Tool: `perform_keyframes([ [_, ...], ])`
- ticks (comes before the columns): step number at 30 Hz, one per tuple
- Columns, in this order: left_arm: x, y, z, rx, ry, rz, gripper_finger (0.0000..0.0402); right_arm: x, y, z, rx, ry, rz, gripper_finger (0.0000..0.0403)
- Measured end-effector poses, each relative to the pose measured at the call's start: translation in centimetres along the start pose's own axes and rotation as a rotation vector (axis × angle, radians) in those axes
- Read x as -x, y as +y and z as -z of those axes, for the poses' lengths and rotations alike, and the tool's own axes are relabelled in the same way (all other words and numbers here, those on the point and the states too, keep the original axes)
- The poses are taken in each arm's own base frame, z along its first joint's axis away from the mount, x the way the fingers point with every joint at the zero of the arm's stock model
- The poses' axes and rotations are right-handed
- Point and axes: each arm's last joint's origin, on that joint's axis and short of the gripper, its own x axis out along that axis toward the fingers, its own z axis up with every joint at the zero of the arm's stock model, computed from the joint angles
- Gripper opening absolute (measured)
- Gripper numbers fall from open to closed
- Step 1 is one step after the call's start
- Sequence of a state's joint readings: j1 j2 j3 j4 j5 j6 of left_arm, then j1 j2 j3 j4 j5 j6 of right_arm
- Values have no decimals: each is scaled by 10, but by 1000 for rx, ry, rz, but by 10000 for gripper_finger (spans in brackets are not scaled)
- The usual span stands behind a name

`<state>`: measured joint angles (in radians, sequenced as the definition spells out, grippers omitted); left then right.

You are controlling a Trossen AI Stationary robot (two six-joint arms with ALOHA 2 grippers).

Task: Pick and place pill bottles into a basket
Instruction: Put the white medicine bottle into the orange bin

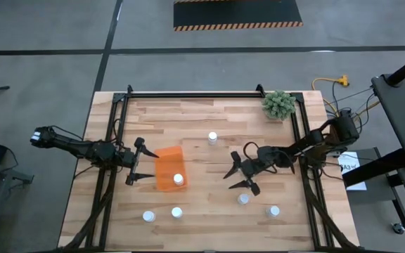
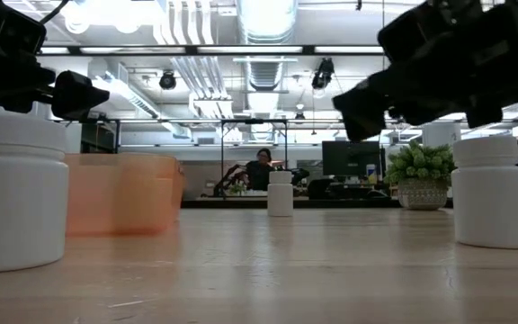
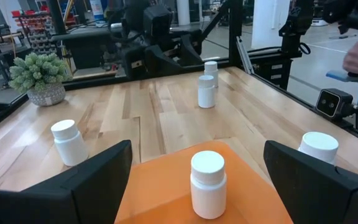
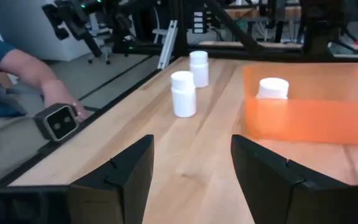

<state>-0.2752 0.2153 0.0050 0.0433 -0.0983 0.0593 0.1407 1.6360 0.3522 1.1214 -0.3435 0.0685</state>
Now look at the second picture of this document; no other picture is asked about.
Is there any potted green succulent plant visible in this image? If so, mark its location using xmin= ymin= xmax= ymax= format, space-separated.
xmin=383 ymin=139 xmax=458 ymax=212

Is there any orange translucent plastic basket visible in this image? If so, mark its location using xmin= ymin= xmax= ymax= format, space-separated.
xmin=64 ymin=152 xmax=186 ymax=238

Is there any black shelf rack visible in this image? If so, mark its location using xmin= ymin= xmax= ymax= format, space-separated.
xmin=81 ymin=117 xmax=121 ymax=155

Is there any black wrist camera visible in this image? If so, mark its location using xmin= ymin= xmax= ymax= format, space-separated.
xmin=0 ymin=0 xmax=48 ymax=59
xmin=378 ymin=0 xmax=483 ymax=62

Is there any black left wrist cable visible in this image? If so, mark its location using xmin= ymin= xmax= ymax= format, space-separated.
xmin=41 ymin=0 xmax=71 ymax=24

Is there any person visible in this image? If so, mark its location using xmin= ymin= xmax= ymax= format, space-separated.
xmin=244 ymin=147 xmax=283 ymax=192

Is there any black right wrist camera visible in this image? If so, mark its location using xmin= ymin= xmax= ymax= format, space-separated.
xmin=378 ymin=0 xmax=483 ymax=62

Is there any black metal rig frame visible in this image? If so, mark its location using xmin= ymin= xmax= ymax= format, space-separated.
xmin=36 ymin=43 xmax=456 ymax=211

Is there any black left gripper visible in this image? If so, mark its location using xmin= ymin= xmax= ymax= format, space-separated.
xmin=0 ymin=56 xmax=111 ymax=122

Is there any black computer monitor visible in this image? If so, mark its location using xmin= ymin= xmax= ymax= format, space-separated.
xmin=321 ymin=140 xmax=387 ymax=178

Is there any black ceiling spot lamp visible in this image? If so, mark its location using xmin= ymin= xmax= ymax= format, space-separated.
xmin=158 ymin=69 xmax=178 ymax=91
xmin=311 ymin=57 xmax=335 ymax=91

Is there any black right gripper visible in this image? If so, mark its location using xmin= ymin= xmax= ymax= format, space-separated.
xmin=332 ymin=35 xmax=518 ymax=143

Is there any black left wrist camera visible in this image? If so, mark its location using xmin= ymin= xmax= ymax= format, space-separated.
xmin=0 ymin=0 xmax=48 ymax=59

